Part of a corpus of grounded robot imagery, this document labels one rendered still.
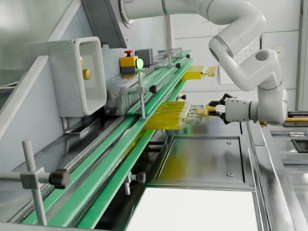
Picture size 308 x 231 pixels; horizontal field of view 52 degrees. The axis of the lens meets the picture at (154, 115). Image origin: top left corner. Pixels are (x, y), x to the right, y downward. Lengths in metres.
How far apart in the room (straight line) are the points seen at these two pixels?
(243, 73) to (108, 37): 0.54
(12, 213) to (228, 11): 0.75
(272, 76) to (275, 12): 6.07
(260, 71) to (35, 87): 0.63
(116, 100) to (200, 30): 5.99
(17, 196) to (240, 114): 0.91
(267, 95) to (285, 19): 6.03
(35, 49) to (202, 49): 6.20
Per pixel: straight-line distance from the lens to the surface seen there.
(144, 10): 1.22
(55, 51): 0.94
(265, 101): 1.10
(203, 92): 7.17
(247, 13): 0.96
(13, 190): 0.70
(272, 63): 0.98
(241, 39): 0.95
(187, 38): 7.05
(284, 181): 1.10
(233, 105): 1.30
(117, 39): 1.23
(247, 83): 0.96
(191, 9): 1.18
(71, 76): 0.92
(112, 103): 1.10
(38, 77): 0.90
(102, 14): 1.19
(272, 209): 0.91
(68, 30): 1.07
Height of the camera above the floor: 1.24
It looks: 13 degrees down
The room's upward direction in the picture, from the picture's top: 89 degrees clockwise
